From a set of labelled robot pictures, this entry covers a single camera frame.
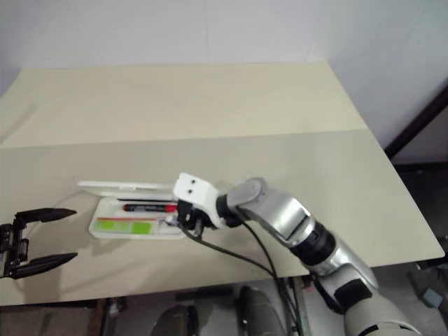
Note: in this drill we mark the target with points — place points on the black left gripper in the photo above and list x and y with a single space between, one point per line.
15 245

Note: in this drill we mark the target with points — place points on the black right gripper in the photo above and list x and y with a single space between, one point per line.
189 215

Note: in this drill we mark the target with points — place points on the black marker with red cap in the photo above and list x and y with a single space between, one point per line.
147 208

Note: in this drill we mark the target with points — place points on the white plastic pencil case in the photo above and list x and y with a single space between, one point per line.
105 231

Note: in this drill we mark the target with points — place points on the green lead refill box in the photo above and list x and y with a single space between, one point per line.
122 227

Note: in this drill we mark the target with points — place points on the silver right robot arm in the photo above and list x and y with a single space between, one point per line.
280 213

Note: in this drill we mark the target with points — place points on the dark metal table leg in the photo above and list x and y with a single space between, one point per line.
105 315

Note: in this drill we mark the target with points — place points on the black slanted bar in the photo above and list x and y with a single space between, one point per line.
416 120

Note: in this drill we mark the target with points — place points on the grey blue block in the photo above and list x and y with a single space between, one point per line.
432 298

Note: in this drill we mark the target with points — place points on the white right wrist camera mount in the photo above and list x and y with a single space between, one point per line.
196 190

